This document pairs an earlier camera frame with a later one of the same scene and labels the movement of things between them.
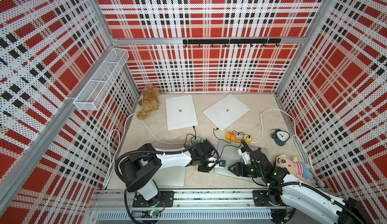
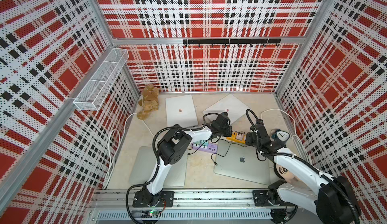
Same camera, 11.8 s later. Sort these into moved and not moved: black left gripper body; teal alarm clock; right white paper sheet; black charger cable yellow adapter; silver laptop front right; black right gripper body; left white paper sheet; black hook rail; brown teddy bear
Moved: black right gripper body; black left gripper body; black charger cable yellow adapter
Not moved: black hook rail; right white paper sheet; left white paper sheet; silver laptop front right; teal alarm clock; brown teddy bear
